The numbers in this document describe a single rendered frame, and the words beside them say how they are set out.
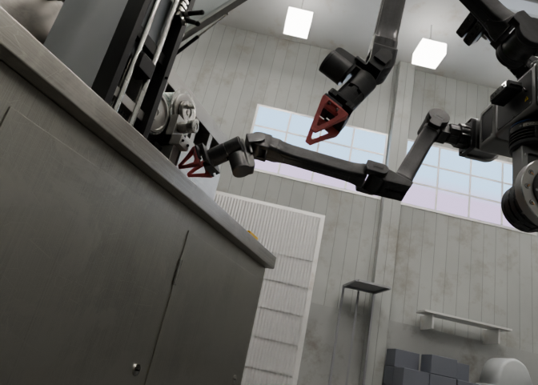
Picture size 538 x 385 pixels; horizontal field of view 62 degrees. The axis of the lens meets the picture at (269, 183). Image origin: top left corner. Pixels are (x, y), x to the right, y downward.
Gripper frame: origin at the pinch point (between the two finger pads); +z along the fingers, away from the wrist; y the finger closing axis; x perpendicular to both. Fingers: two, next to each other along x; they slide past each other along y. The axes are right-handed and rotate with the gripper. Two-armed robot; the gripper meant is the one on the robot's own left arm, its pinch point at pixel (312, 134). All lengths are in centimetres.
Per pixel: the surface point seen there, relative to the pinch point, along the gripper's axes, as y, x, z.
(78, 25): -15, -69, 11
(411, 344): -649, 233, -161
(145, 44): -3.9, -44.3, 7.4
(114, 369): -3, 3, 59
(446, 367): -555, 260, -143
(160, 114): -33, -43, 9
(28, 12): -21, -87, 16
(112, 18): -11, -61, 5
